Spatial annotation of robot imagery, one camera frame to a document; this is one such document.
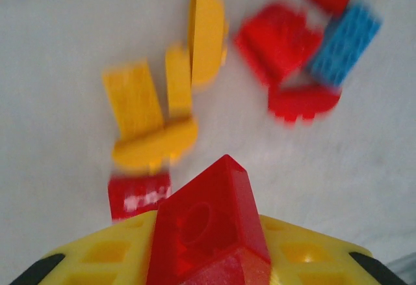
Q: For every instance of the yellow arch lego piece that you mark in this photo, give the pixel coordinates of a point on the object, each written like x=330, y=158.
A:
x=208, y=37

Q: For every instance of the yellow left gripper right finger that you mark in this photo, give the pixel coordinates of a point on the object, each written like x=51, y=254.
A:
x=312, y=255

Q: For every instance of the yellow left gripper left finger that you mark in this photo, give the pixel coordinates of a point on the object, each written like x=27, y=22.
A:
x=97, y=259

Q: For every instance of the yellow half-round lego piece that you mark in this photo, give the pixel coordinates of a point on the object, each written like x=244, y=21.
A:
x=152, y=148

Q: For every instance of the blue lego brick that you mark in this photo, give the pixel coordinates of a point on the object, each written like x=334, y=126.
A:
x=346, y=44

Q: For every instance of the yellow lego brick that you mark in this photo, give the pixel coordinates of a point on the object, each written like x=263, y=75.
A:
x=178, y=83
x=133, y=99

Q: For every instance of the red half-round lego piece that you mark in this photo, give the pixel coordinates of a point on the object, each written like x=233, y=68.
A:
x=302, y=103

